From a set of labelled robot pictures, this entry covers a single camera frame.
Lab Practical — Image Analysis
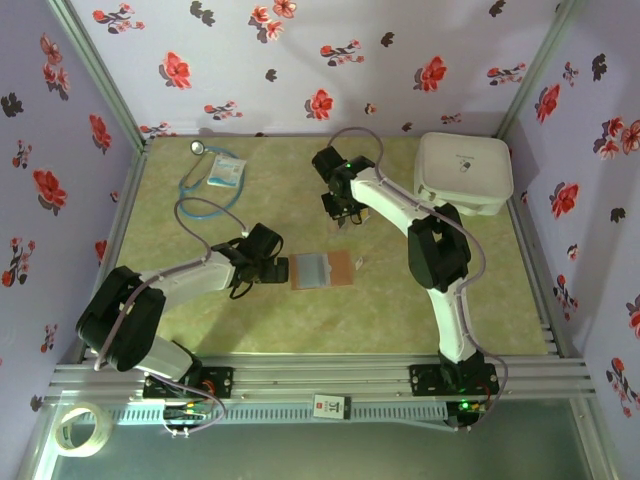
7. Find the aluminium side rail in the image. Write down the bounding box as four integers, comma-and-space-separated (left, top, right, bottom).
79, 139, 154, 364
504, 144, 569, 359

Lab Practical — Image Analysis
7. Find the blue and white packet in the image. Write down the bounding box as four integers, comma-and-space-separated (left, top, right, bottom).
207, 153, 245, 189

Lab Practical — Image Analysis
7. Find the clear tape roll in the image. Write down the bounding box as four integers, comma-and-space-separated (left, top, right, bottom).
53, 402, 114, 457

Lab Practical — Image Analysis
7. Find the grey right arm cable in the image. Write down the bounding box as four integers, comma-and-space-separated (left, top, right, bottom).
324, 127, 511, 432

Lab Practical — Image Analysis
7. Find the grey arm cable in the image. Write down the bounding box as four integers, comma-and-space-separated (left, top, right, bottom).
324, 127, 511, 432
93, 197, 251, 372

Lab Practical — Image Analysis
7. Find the grey left arm cable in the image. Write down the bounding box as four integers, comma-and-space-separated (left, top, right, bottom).
93, 197, 251, 372

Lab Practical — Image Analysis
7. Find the aluminium frame rail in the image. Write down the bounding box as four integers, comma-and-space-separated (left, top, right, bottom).
47, 354, 596, 401

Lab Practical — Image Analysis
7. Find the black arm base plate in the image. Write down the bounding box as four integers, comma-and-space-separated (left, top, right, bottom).
143, 366, 235, 400
408, 363, 500, 397

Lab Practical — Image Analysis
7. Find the red and white label card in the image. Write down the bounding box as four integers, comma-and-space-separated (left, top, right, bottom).
313, 394, 351, 420

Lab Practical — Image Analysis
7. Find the blue stethoscope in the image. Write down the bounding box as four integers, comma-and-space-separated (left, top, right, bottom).
178, 140, 247, 220

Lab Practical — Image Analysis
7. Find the grey slotted cable duct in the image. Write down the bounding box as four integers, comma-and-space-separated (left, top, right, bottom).
107, 402, 449, 426

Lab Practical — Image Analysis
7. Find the aluminium frame post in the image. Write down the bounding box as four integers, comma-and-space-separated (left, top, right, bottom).
47, 0, 154, 149
494, 0, 584, 141

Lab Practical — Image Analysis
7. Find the small electronics board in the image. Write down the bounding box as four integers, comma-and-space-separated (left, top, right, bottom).
163, 403, 214, 421
446, 398, 489, 431

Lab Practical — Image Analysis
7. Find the white storage box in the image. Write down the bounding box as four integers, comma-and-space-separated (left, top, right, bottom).
413, 131, 515, 217

